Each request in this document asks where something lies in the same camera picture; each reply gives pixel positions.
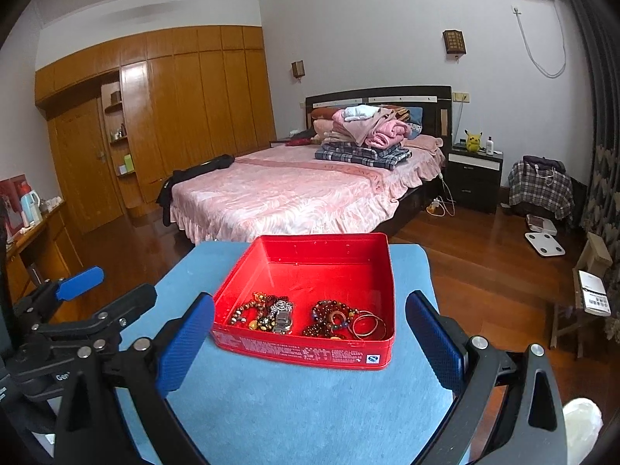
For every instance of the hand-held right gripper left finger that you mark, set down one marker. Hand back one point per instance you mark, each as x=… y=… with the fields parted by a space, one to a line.
x=186 y=344

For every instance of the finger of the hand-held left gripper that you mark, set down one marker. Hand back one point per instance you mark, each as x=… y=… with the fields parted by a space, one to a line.
x=131 y=302
x=80 y=282

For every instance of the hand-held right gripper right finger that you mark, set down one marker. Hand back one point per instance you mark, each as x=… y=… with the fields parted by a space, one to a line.
x=433 y=344

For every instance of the thin silver hoop bangle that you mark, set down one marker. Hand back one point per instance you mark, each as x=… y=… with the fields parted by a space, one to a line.
x=353 y=330

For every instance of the silver wristwatch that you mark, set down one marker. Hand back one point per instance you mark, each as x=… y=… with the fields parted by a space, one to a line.
x=283 y=323

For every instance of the red tin box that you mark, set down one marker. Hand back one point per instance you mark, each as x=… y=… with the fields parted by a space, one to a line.
x=300 y=261

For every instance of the wooden desk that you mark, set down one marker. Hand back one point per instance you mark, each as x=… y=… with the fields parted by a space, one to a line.
x=53 y=247

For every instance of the light blue kettle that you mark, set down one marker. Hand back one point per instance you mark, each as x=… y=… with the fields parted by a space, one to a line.
x=30 y=210

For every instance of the red poster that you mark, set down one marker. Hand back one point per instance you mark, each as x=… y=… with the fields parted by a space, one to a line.
x=9 y=203

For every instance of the blue towel cloth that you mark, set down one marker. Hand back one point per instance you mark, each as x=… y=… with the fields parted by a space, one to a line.
x=290 y=411

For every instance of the green box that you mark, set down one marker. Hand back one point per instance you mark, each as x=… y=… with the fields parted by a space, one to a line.
x=125 y=164

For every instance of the wooden stool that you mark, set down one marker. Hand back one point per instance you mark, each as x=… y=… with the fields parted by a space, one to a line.
x=566 y=319

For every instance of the floor power strip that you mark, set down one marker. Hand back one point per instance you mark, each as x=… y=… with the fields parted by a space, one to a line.
x=436 y=207

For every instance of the white bathroom scale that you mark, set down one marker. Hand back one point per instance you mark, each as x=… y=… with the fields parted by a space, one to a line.
x=546 y=244

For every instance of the black jacket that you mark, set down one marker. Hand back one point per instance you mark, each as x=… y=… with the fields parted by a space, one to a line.
x=203 y=167

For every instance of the dark nightstand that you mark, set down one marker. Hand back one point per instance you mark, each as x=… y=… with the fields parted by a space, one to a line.
x=474 y=184

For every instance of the white printed box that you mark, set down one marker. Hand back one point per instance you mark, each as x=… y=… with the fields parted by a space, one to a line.
x=595 y=295

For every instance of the white fluffy cloth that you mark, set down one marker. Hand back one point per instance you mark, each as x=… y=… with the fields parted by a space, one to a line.
x=581 y=431

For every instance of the bed with pink bedspread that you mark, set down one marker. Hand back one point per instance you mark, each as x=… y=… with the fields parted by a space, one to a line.
x=290 y=193

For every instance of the plaid bag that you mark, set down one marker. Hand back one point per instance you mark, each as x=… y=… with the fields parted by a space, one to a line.
x=540 y=189

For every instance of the plaid folded blanket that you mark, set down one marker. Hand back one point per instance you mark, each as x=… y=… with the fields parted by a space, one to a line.
x=358 y=157

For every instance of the white bottle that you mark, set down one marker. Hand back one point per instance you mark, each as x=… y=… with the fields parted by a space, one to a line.
x=489 y=146

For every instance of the yellow plush toy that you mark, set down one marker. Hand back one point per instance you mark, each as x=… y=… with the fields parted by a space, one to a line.
x=472 y=141

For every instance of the wooden wardrobe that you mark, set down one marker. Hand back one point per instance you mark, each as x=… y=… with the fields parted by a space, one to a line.
x=193 y=97

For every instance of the pile of pink folded clothes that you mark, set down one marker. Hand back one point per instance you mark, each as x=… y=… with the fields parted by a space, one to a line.
x=382 y=131

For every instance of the dark red cloth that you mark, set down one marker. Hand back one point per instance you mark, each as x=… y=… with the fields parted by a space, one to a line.
x=300 y=139

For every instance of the dark wooden headboard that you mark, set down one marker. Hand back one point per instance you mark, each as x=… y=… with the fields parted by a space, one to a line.
x=436 y=94

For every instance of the patterned curtain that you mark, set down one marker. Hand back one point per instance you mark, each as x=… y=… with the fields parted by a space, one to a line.
x=600 y=131

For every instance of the wall socket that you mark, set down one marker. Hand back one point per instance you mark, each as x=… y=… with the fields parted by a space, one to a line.
x=460 y=97

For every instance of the small wall lamp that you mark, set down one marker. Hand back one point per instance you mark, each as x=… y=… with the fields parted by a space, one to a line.
x=298 y=69

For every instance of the large wall lamp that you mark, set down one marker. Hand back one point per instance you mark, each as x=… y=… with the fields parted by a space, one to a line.
x=454 y=41

